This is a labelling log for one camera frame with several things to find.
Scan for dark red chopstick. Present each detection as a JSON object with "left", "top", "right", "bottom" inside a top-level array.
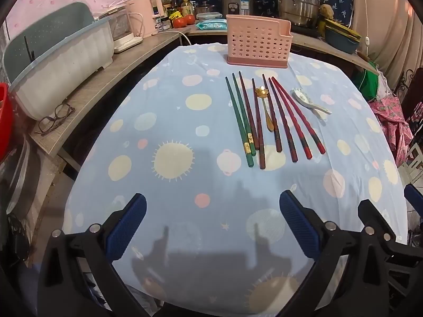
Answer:
[
  {"left": 268, "top": 78, "right": 298, "bottom": 163},
  {"left": 238, "top": 71, "right": 260, "bottom": 151},
  {"left": 262, "top": 73, "right": 283, "bottom": 153},
  {"left": 251, "top": 78, "right": 266, "bottom": 170}
]

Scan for white dish rack with lid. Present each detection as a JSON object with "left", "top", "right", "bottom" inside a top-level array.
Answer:
[{"left": 3, "top": 2, "right": 114, "bottom": 121}]

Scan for black iron chair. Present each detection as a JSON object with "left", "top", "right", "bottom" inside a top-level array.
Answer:
[{"left": 396, "top": 69, "right": 423, "bottom": 123}]

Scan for white cord with switch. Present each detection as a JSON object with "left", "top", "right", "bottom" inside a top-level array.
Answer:
[{"left": 360, "top": 0, "right": 371, "bottom": 60}]

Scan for bright red banded chopstick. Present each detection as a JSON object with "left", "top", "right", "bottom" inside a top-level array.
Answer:
[
  {"left": 270, "top": 77, "right": 313, "bottom": 160},
  {"left": 273, "top": 77, "right": 327, "bottom": 155}
]

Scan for wooden counter shelf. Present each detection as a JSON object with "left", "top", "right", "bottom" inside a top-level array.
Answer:
[{"left": 30, "top": 23, "right": 380, "bottom": 156}]

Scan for green chopstick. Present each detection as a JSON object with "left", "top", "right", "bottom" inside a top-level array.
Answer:
[
  {"left": 232, "top": 73, "right": 257, "bottom": 156},
  {"left": 225, "top": 77, "right": 254, "bottom": 167}
]

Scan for pink floral cloth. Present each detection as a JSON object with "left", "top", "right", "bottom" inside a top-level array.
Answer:
[{"left": 368, "top": 94, "right": 414, "bottom": 170}]

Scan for beige curtain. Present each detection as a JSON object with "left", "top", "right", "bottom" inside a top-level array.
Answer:
[{"left": 350, "top": 0, "right": 411, "bottom": 84}]

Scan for blue spotted tablecloth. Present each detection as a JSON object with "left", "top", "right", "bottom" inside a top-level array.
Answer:
[{"left": 61, "top": 41, "right": 408, "bottom": 314}]

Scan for white ceramic spoon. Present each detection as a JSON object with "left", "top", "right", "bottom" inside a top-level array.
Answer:
[{"left": 292, "top": 87, "right": 333, "bottom": 115}]

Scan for glass kettle with white base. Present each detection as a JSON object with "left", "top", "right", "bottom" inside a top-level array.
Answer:
[{"left": 99, "top": 7, "right": 144, "bottom": 53}]

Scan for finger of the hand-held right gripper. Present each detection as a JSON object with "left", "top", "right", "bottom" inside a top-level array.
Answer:
[
  {"left": 358, "top": 199, "right": 419, "bottom": 302},
  {"left": 404, "top": 184, "right": 423, "bottom": 217}
]

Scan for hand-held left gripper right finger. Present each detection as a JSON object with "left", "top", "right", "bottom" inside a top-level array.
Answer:
[{"left": 279, "top": 190, "right": 390, "bottom": 317}]

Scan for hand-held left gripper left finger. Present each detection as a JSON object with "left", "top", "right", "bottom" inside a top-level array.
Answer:
[{"left": 37, "top": 192, "right": 148, "bottom": 317}]

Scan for black eyeglasses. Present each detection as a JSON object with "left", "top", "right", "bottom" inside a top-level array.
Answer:
[{"left": 35, "top": 103, "right": 76, "bottom": 136}]

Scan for gold flower spoon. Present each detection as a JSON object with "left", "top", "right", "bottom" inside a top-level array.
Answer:
[{"left": 254, "top": 86, "right": 275, "bottom": 133}]

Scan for green plastic bag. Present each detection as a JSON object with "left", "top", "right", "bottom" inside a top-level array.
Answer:
[{"left": 358, "top": 61, "right": 384, "bottom": 102}]

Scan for red plastic bin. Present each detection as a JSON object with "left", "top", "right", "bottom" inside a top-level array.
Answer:
[{"left": 0, "top": 82, "right": 15, "bottom": 162}]

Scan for dark blue baking dish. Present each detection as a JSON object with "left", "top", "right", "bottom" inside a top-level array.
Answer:
[{"left": 324, "top": 18, "right": 363, "bottom": 54}]

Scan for blue wet wipes pack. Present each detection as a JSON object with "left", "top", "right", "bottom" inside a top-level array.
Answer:
[{"left": 196, "top": 19, "right": 228, "bottom": 31}]

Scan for stainless steamer pot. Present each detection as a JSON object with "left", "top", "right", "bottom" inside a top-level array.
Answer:
[{"left": 276, "top": 0, "right": 321, "bottom": 27}]

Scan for pink electric kettle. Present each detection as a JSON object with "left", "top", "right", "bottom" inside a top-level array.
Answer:
[{"left": 125, "top": 0, "right": 165, "bottom": 38}]

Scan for stainless rice cooker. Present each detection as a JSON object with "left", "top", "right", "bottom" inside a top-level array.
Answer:
[{"left": 221, "top": 0, "right": 259, "bottom": 19}]

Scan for white power cable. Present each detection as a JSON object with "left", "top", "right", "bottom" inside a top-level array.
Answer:
[{"left": 158, "top": 29, "right": 193, "bottom": 45}]

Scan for pink perforated utensil basket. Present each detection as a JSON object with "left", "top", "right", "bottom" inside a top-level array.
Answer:
[{"left": 226, "top": 15, "right": 293, "bottom": 70}]

